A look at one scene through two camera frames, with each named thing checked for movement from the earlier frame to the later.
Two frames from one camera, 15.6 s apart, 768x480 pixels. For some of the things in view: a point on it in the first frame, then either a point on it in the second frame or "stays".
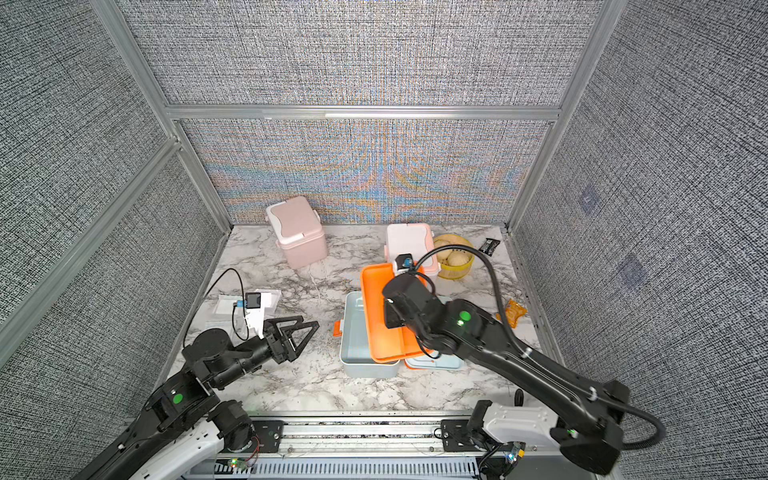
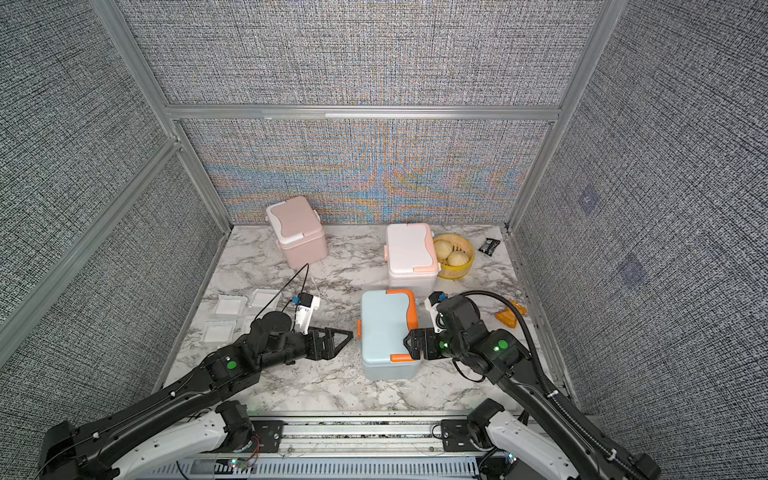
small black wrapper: (489, 245) stays
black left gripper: (287, 351) → (329, 351)
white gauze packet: (225, 304) stays
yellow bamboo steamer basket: (454, 263) stays
